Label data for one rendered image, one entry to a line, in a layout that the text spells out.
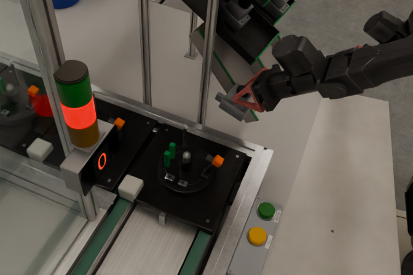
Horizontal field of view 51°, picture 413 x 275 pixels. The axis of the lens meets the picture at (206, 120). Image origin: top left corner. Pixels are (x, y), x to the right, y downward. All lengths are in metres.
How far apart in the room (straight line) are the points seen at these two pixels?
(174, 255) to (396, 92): 2.23
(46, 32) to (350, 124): 1.04
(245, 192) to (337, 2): 2.72
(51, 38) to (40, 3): 0.06
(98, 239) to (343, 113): 0.86
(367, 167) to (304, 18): 2.14
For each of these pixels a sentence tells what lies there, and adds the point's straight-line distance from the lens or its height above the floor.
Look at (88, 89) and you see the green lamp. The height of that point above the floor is 1.38.
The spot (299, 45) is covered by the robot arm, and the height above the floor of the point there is 1.37.
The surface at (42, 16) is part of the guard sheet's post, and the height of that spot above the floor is 1.51.
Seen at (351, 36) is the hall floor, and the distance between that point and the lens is 3.30.
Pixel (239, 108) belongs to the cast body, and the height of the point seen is 1.14.
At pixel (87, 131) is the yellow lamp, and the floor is 1.30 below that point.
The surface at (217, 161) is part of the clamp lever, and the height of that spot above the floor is 1.07.
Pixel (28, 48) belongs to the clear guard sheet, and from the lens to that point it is 0.62.
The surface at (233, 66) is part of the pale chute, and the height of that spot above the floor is 1.09.
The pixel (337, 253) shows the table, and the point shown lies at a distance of 1.17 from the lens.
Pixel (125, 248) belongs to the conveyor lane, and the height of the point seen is 0.92.
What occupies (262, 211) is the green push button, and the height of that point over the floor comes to 0.97.
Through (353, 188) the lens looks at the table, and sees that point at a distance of 1.28.
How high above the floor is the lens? 1.86
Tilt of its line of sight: 49 degrees down
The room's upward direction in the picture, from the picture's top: 7 degrees clockwise
